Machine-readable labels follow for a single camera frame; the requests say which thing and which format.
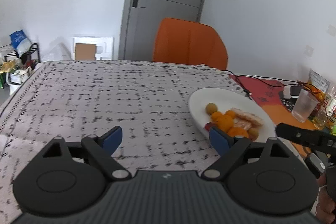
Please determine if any medium orange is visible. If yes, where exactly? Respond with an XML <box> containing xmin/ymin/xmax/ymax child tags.
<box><xmin>215</xmin><ymin>115</ymin><xmax>234</xmax><ymax>133</ymax></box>

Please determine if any red lychee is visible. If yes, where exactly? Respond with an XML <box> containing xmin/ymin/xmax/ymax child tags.
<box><xmin>205</xmin><ymin>122</ymin><xmax>216</xmax><ymax>132</ymax></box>

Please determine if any green-yellow round fruit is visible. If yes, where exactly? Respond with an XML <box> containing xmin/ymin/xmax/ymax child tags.
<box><xmin>206</xmin><ymin>103</ymin><xmax>218</xmax><ymax>115</ymax></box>
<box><xmin>248</xmin><ymin>127</ymin><xmax>259</xmax><ymax>139</ymax></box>

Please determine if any large orange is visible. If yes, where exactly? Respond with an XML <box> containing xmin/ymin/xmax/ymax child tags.
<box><xmin>227</xmin><ymin>127</ymin><xmax>249</xmax><ymax>139</ymax></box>

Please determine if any small orange kumquat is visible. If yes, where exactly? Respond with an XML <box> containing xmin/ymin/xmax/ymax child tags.
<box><xmin>211</xmin><ymin>111</ymin><xmax>223</xmax><ymax>121</ymax></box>

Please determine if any person's right hand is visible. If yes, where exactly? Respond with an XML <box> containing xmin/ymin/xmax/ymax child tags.
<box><xmin>315</xmin><ymin>174</ymin><xmax>335</xmax><ymax>224</ymax></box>

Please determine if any glass oil bottle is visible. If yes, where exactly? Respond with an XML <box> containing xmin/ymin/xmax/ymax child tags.
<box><xmin>313</xmin><ymin>91</ymin><xmax>335</xmax><ymax>130</ymax></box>

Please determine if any clear plastic cup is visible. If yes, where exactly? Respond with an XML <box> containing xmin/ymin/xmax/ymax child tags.
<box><xmin>291</xmin><ymin>89</ymin><xmax>318</xmax><ymax>123</ymax></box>

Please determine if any white ceramic bowl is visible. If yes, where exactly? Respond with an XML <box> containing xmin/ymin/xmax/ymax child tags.
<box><xmin>188</xmin><ymin>87</ymin><xmax>277</xmax><ymax>143</ymax></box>

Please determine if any snack packet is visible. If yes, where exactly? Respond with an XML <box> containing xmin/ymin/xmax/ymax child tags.
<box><xmin>307</xmin><ymin>69</ymin><xmax>330</xmax><ymax>94</ymax></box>

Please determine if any white charger block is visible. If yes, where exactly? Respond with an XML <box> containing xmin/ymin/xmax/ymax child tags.
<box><xmin>282</xmin><ymin>85</ymin><xmax>303</xmax><ymax>99</ymax></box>

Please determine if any red orange table mat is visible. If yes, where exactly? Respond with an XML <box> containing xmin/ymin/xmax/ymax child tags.
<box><xmin>228</xmin><ymin>74</ymin><xmax>326</xmax><ymax>154</ymax></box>

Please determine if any white patterned tablecloth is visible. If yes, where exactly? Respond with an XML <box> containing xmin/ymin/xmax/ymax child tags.
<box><xmin>0</xmin><ymin>59</ymin><xmax>310</xmax><ymax>222</ymax></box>

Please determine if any brown cardboard piece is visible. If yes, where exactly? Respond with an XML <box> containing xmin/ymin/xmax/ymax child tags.
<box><xmin>75</xmin><ymin>43</ymin><xmax>96</xmax><ymax>61</ymax></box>

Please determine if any white framed board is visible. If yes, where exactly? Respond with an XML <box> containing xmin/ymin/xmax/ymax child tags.
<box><xmin>72</xmin><ymin>36</ymin><xmax>114</xmax><ymax>60</ymax></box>

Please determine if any clear plastic bag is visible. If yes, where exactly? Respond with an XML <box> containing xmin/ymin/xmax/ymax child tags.
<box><xmin>42</xmin><ymin>42</ymin><xmax>72</xmax><ymax>62</ymax></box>

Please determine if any white shopping bag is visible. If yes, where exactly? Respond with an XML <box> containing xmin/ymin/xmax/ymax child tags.
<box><xmin>6</xmin><ymin>66</ymin><xmax>32</xmax><ymax>96</ymax></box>

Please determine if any black metal rack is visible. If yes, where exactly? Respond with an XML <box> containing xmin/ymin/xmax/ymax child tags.
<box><xmin>1</xmin><ymin>43</ymin><xmax>41</xmax><ymax>74</ymax></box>

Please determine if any orange chair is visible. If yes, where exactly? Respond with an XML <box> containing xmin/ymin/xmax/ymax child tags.
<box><xmin>153</xmin><ymin>17</ymin><xmax>228</xmax><ymax>70</ymax></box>

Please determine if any blue white plastic bag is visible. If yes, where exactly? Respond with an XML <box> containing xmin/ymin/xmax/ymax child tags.
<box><xmin>10</xmin><ymin>30</ymin><xmax>33</xmax><ymax>57</ymax></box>

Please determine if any black cable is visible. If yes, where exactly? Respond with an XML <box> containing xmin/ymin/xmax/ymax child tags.
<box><xmin>221</xmin><ymin>69</ymin><xmax>324</xmax><ymax>98</ymax></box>

